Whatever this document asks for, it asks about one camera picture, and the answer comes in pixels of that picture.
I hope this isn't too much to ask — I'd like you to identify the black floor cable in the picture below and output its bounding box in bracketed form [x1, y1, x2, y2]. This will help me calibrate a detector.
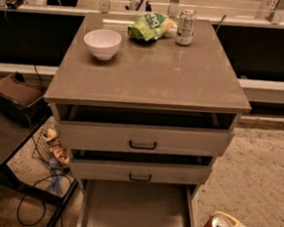
[14, 170, 75, 227]

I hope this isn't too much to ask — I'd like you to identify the top drawer with black handle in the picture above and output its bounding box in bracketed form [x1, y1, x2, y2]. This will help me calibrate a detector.
[55, 121, 234, 157]

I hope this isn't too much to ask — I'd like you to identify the dark brown bag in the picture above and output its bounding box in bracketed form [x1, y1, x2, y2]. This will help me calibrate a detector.
[0, 71, 47, 124]

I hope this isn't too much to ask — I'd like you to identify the wire basket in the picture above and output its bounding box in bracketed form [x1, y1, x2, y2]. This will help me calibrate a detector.
[32, 121, 69, 170]

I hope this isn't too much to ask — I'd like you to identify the drawer with black handle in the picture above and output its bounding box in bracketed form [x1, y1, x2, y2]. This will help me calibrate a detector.
[55, 121, 234, 157]
[70, 160, 211, 184]

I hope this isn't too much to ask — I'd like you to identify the snack bag in basket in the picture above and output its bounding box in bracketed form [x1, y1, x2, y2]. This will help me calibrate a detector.
[47, 128, 69, 166]

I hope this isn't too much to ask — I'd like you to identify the middle drawer with black handle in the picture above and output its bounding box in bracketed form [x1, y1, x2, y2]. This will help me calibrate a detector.
[70, 160, 211, 184]

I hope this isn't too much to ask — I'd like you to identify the white bowl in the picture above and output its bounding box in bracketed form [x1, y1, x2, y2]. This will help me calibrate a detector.
[84, 29, 122, 60]

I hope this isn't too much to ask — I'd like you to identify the grey drawer cabinet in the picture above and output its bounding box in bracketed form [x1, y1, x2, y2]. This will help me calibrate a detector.
[32, 5, 259, 227]

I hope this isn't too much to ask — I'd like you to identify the green chip bag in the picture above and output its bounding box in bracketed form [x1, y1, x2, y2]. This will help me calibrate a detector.
[128, 13, 176, 42]

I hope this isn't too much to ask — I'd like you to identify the silver green soda can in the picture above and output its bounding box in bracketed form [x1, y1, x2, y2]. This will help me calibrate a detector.
[175, 9, 197, 46]

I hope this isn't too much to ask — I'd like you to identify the open bottom drawer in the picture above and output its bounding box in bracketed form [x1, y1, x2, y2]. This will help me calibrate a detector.
[76, 179, 193, 227]

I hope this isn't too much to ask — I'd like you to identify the black side table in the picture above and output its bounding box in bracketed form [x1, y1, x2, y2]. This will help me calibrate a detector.
[0, 107, 78, 227]

